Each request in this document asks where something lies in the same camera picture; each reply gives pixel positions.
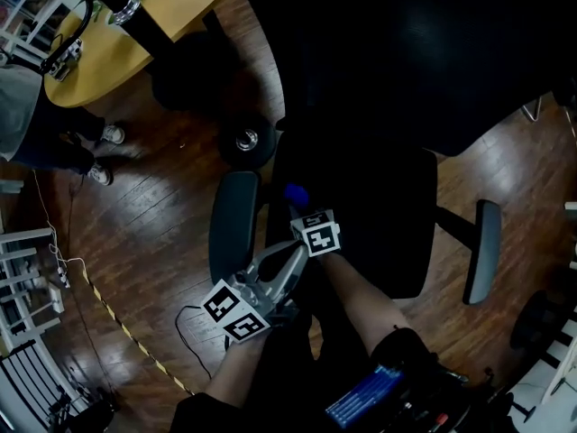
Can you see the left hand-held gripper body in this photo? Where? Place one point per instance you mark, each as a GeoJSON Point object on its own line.
{"type": "Point", "coordinates": [234, 314]}

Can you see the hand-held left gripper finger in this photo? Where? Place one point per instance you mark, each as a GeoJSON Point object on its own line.
{"type": "Point", "coordinates": [256, 264]}
{"type": "Point", "coordinates": [295, 269]}

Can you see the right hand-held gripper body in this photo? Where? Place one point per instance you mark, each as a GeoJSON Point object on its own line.
{"type": "Point", "coordinates": [322, 237]}

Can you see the blue cloth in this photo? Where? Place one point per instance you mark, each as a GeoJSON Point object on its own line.
{"type": "Point", "coordinates": [296, 194]}

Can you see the black office chair seat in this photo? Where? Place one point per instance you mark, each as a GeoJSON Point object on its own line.
{"type": "Point", "coordinates": [374, 223]}

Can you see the person's left forearm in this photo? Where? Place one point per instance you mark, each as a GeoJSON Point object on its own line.
{"type": "Point", "coordinates": [236, 372]}

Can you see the person's right forearm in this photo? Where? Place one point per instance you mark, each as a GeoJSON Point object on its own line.
{"type": "Point", "coordinates": [360, 300]}

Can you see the black chair armrest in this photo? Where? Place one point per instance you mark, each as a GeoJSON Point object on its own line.
{"type": "Point", "coordinates": [232, 228]}
{"type": "Point", "coordinates": [484, 251]}

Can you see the person's black clothing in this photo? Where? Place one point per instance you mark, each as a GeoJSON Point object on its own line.
{"type": "Point", "coordinates": [279, 377]}

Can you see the yellow black floor tape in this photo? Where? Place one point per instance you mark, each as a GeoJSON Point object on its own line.
{"type": "Point", "coordinates": [135, 338]}

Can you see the black knob with chrome centre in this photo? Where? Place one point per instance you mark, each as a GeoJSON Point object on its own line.
{"type": "Point", "coordinates": [247, 141]}

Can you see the chest device with blue screen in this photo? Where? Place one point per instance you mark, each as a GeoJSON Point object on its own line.
{"type": "Point", "coordinates": [365, 395]}

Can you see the white power strip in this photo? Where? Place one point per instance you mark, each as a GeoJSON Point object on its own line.
{"type": "Point", "coordinates": [64, 277]}

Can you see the white floor box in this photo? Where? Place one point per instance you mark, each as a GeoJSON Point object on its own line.
{"type": "Point", "coordinates": [56, 299]}

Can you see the black mesh chair backrest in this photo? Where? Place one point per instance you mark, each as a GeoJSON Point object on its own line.
{"type": "Point", "coordinates": [405, 52]}

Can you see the black cantilever chair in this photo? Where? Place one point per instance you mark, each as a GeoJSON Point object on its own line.
{"type": "Point", "coordinates": [533, 108]}

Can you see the round yellow wooden table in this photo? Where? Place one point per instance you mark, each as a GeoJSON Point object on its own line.
{"type": "Point", "coordinates": [108, 57]}

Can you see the black coat rack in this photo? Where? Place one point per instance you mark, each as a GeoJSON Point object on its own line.
{"type": "Point", "coordinates": [144, 21]}

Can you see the grey hand-held gripper device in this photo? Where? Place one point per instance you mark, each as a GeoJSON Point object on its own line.
{"type": "Point", "coordinates": [65, 59]}

